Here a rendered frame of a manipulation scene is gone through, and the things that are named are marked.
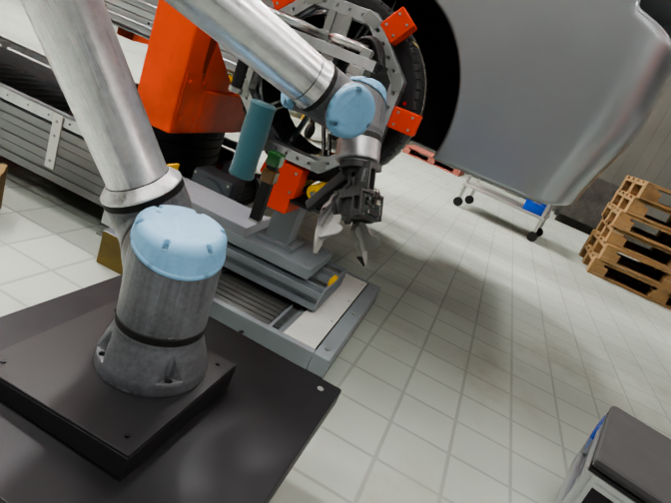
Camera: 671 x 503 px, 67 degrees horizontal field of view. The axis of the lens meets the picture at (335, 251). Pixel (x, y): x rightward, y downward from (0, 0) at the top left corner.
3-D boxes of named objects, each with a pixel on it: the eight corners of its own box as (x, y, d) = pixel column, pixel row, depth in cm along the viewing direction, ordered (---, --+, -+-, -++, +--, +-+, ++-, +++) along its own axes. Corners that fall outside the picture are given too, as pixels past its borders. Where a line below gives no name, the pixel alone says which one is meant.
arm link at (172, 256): (118, 339, 77) (139, 236, 72) (112, 283, 91) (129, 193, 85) (216, 341, 85) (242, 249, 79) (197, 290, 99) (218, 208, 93)
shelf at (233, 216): (268, 227, 157) (272, 218, 156) (243, 238, 141) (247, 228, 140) (153, 172, 164) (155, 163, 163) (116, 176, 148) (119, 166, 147)
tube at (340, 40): (382, 67, 162) (395, 33, 158) (368, 59, 144) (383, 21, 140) (333, 47, 165) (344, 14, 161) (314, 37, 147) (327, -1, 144)
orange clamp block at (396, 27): (394, 47, 166) (417, 29, 163) (389, 43, 159) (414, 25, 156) (383, 28, 166) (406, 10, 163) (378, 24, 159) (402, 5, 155)
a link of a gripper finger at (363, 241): (381, 266, 104) (368, 225, 101) (358, 265, 108) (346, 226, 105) (389, 259, 106) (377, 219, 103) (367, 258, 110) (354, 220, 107)
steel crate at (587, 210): (603, 234, 901) (629, 190, 874) (616, 248, 789) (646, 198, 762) (549, 211, 922) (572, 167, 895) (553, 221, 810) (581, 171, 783)
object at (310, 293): (339, 286, 224) (347, 267, 221) (314, 314, 191) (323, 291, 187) (243, 239, 233) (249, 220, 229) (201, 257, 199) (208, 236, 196)
